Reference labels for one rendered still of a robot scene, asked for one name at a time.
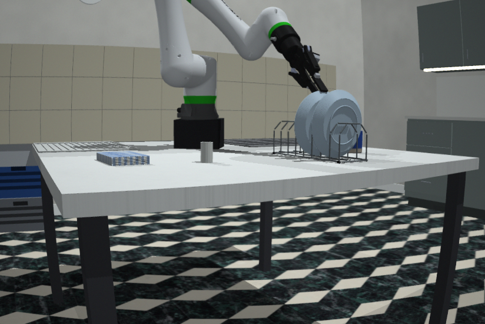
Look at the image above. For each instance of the beige tiled wall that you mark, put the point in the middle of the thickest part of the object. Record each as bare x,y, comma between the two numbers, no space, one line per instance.
51,93

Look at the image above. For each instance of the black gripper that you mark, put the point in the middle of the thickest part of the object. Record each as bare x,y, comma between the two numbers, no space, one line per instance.
292,50

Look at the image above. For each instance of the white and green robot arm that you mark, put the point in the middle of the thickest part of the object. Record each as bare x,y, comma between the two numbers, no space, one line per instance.
197,74

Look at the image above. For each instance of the light blue plate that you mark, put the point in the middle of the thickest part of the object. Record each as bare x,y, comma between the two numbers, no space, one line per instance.
303,120
335,107

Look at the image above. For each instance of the grey ribbed draining mat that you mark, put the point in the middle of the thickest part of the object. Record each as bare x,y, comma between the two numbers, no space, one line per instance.
70,148

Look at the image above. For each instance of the dark blue mug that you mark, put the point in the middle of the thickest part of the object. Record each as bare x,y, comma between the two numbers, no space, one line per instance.
360,142

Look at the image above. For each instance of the grey cylinder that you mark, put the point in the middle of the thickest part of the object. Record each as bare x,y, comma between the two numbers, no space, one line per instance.
206,152

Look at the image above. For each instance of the blue checkered towel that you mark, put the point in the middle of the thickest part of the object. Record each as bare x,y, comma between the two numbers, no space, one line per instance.
123,158

